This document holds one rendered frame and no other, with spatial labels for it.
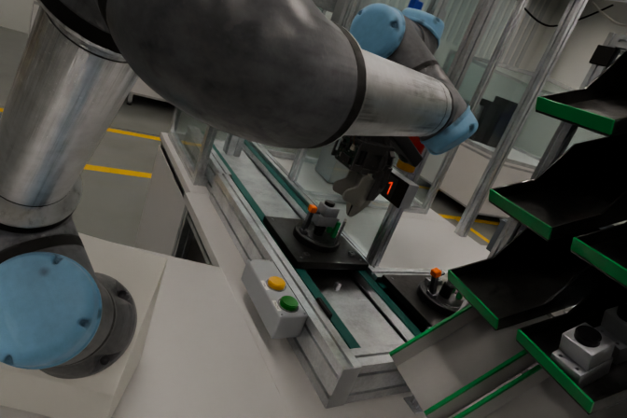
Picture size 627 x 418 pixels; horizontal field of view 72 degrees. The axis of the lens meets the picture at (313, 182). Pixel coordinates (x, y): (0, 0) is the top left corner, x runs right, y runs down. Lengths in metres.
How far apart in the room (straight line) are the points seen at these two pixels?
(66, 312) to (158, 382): 0.37
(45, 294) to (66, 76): 0.25
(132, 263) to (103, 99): 0.41
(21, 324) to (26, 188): 0.14
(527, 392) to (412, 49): 0.58
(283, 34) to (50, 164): 0.30
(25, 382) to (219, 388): 0.31
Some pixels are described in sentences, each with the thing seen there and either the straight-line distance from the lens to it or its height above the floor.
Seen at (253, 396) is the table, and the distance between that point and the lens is 0.90.
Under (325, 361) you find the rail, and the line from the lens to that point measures 0.92.
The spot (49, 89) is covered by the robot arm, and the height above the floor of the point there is 1.39.
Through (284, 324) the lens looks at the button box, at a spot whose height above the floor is 0.94.
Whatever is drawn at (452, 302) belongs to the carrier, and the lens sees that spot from 1.24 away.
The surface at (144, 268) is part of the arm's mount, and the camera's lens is 0.77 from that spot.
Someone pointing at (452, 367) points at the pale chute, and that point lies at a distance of 0.87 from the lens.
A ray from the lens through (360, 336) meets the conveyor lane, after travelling 1.06.
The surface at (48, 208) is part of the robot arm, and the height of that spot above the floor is 1.23.
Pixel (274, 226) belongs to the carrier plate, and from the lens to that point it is 1.25.
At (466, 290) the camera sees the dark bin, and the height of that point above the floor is 1.20.
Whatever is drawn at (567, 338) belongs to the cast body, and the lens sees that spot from 0.69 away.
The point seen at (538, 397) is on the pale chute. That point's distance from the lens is 0.85.
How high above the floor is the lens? 1.50
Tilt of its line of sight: 18 degrees down
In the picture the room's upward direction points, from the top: 20 degrees clockwise
